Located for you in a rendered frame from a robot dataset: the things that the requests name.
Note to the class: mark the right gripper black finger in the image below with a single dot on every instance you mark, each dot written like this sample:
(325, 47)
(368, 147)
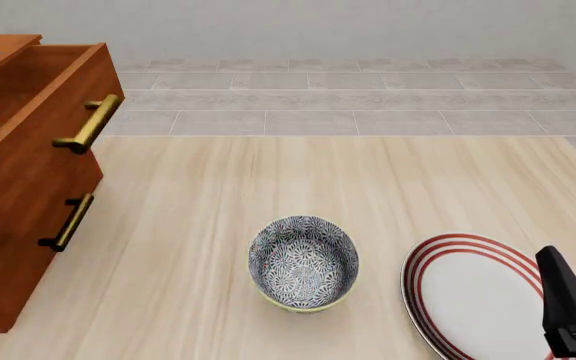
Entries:
(565, 296)

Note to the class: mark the open wooden drawer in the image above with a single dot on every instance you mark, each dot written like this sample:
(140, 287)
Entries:
(43, 150)

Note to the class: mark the closed wooden drawer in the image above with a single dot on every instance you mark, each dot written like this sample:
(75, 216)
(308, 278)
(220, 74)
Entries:
(13, 232)

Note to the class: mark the white plate with red rings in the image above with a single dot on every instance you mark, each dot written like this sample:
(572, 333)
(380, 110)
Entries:
(478, 296)

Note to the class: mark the blue patterned bowl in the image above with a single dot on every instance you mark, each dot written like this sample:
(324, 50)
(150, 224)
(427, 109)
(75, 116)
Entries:
(300, 270)

